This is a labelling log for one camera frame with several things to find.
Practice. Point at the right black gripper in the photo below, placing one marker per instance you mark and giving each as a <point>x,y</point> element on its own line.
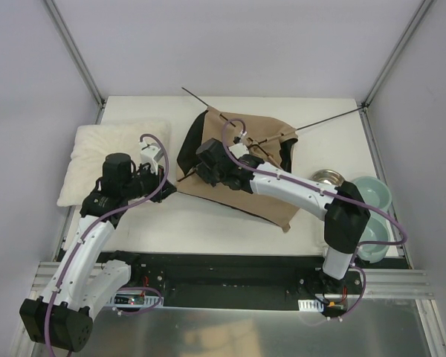
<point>207,172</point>

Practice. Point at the left aluminium frame post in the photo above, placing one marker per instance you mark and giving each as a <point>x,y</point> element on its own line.
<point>73,51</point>

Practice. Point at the aluminium frame post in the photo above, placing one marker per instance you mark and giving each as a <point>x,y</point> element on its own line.
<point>421,12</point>
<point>73,51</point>

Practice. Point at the circuit board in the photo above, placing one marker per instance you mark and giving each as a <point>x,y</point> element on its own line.
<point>314,305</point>
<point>136,301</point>

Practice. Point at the right aluminium frame post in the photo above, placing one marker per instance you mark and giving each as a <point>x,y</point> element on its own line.
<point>421,12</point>

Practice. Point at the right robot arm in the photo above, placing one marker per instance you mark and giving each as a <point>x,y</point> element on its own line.
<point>341,208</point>

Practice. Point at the left circuit board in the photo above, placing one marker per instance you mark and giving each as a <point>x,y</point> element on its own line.
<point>136,301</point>

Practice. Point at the green double pet bowl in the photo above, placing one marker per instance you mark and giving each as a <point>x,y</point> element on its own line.
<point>375,193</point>

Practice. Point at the right circuit board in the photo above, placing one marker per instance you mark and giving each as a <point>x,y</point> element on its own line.
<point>314,305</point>

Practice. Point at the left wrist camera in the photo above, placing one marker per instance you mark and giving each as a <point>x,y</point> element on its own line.
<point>151,154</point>

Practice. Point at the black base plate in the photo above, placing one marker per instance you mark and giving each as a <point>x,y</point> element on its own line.
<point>234,281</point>

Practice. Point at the beige pet tent fabric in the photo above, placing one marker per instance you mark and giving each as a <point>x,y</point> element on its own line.
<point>275,136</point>

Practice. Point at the white fluffy cushion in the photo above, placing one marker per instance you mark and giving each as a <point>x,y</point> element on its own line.
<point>93,143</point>

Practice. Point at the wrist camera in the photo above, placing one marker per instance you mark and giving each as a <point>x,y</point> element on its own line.
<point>151,154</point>
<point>238,149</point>

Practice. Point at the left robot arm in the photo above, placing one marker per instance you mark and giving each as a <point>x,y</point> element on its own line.
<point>63,315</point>

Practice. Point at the steel pet bowl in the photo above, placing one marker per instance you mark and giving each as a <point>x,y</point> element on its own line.
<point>327,176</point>

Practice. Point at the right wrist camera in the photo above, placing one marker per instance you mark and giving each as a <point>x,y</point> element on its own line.
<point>238,149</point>

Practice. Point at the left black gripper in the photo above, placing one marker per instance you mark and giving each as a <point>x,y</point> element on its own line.
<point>158,184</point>

